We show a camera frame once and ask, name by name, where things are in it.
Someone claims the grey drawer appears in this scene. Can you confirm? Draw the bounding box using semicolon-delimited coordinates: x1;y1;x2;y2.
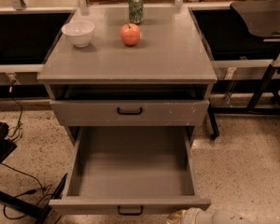
49;126;211;216
50;100;209;126

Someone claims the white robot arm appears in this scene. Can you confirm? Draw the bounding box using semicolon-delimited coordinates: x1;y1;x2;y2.
166;208;253;224

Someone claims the grey top drawer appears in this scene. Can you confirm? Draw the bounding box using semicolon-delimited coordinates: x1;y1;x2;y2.
50;100;209;126

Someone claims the black stand with base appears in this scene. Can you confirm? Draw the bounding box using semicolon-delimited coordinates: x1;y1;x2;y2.
0;122;66;224

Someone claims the red apple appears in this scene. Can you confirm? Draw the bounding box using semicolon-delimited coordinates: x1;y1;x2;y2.
120;23;140;46

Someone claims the white bowl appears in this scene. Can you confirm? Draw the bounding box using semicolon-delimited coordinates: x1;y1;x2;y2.
62;21;95;48

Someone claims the green soda can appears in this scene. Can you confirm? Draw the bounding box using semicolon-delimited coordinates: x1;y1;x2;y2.
128;0;144;24

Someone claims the black cable on floor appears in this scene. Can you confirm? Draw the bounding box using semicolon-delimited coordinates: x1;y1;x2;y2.
0;162;66;221

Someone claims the black hanging cable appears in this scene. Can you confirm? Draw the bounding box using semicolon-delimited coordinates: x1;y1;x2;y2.
6;79;23;142

